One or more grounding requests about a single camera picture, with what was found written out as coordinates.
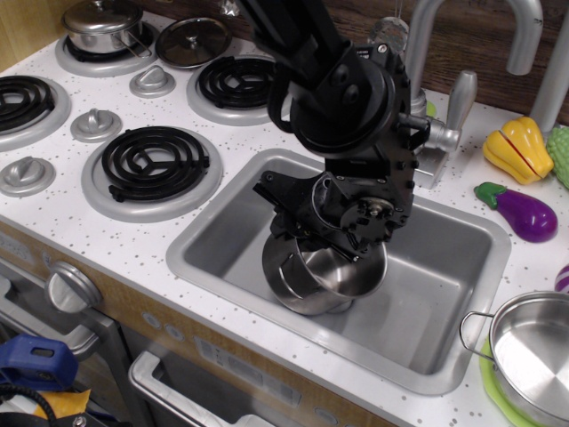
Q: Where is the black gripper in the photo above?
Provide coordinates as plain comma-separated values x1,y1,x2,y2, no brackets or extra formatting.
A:
252,170,370,264

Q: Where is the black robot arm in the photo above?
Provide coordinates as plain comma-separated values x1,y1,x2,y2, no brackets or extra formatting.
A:
238,1,430,261

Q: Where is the grey toy sink basin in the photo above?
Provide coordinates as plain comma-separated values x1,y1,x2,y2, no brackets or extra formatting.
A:
166,149,511,395

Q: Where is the round steel pot lid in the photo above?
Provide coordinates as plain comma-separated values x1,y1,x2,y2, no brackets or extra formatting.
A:
156,17,232,68

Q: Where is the small lidded steel pot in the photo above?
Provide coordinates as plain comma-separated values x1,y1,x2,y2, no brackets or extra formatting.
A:
61,0,151,58

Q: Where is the front right stove burner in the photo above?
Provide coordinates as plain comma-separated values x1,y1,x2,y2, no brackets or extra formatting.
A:
81,126,223,223

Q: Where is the back right stove burner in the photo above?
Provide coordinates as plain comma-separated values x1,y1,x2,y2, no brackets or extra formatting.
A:
186,55,275,126

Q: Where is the green cutting board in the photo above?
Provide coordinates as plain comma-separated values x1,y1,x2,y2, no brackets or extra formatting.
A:
426,101,437,118

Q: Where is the grey stove knob top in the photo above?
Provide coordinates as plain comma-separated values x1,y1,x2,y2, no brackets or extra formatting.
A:
129,65,176,99

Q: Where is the grey stove knob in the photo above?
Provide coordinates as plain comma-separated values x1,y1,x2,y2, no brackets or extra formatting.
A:
129,65,176,99
1,157,56,197
70,109,123,143

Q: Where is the silver dishwasher door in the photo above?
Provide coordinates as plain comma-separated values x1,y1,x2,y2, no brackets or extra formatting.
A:
128,350,290,426

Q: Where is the grey stove knob middle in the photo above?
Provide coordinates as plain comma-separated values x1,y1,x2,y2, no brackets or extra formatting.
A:
70,109,123,143

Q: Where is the silver oven dial knob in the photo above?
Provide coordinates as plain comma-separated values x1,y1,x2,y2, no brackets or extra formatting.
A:
44,261,102,314

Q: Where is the clear crystal faucet knob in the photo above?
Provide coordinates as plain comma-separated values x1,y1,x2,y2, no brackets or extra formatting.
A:
367,16,409,54

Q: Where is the back left stove burner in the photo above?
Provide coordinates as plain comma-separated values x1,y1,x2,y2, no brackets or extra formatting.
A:
55,22,159,78

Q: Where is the yellow toy bell pepper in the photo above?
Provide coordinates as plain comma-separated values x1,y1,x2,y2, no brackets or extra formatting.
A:
483,117,554,185

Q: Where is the purple toy eggplant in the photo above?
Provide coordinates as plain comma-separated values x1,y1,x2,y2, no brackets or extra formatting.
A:
474,182,558,243

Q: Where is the grey stove knob bottom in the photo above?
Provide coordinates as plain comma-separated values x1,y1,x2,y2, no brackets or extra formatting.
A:
1,157,56,197

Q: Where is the left edge stove burner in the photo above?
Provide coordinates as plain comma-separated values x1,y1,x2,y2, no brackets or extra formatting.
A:
1,76,71,152

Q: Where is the green plate under pan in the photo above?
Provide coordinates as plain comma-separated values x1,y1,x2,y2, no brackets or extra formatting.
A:
479,336,568,426

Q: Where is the purple striped toy vegetable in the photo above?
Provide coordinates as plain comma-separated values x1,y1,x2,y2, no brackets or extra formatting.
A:
554,264,569,294

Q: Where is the green toy corn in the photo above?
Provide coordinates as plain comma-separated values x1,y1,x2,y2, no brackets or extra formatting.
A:
546,127,569,189

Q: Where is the silver toy faucet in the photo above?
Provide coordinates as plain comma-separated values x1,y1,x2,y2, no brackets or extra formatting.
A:
405,0,543,189

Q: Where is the steel pan with handle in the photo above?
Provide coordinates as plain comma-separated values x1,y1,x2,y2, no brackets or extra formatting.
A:
459,291,568,426

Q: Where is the silver oven door handle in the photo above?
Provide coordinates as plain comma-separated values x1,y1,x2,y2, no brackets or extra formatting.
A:
1,280,100,361

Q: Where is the white vertical post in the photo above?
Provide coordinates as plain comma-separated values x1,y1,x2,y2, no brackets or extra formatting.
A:
530,11,568,135

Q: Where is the black cable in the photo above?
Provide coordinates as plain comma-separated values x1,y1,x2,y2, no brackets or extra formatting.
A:
0,381,61,422

